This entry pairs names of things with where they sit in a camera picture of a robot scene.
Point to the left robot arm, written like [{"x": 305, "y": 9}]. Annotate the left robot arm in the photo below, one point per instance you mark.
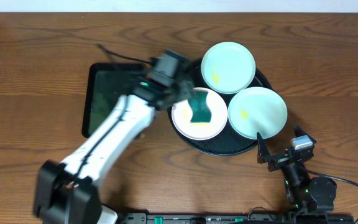
[{"x": 68, "y": 192}]

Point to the black rectangular tray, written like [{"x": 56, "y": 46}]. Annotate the black rectangular tray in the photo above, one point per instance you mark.
[{"x": 105, "y": 85}]

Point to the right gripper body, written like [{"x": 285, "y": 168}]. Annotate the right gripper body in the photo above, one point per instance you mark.
[{"x": 279, "y": 158}]

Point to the black round tray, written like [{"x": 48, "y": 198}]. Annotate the black round tray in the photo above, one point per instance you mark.
[{"x": 227, "y": 142}]

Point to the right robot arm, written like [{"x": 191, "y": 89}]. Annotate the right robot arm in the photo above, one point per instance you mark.
[{"x": 310, "y": 195}]

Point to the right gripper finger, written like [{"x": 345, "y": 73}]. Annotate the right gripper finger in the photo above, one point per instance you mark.
[
  {"x": 263, "y": 151},
  {"x": 299, "y": 132}
]

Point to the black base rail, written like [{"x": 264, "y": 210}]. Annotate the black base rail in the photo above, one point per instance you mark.
[{"x": 143, "y": 218}]

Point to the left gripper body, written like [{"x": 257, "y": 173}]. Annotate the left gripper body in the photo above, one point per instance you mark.
[{"x": 183, "y": 92}]

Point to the mint plate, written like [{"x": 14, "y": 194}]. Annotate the mint plate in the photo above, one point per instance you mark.
[
  {"x": 228, "y": 67},
  {"x": 257, "y": 110}
]

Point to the green yellow sponge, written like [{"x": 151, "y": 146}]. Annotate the green yellow sponge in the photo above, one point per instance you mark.
[{"x": 198, "y": 105}]

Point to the white pink plate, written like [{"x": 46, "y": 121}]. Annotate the white pink plate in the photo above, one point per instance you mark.
[{"x": 181, "y": 114}]

